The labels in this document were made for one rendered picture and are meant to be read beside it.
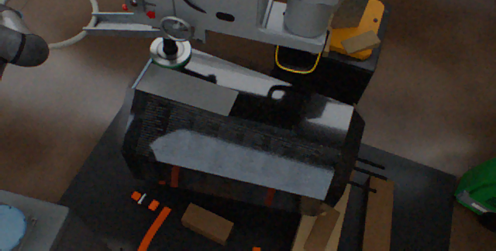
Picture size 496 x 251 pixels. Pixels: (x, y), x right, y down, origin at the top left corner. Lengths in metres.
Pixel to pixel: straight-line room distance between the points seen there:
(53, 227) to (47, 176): 1.13
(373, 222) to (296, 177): 0.87
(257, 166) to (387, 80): 1.72
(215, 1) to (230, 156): 0.77
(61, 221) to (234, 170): 0.80
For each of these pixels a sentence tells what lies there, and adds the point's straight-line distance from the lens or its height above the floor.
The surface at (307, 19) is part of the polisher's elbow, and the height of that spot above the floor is 1.40.
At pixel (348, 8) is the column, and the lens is 2.46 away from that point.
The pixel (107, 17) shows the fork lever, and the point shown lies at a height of 0.98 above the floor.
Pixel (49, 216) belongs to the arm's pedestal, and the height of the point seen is 0.85.
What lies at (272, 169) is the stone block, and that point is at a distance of 2.03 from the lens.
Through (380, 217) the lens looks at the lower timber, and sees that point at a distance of 2.79.
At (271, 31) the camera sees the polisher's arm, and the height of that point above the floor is 1.29.
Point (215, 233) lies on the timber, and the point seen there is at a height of 0.13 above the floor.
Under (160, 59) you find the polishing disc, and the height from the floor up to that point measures 0.90.
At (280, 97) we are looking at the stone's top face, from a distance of 2.07.
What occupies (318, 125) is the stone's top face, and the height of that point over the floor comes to 0.87.
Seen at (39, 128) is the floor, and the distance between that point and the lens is 3.22.
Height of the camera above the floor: 2.58
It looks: 58 degrees down
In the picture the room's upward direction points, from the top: 6 degrees clockwise
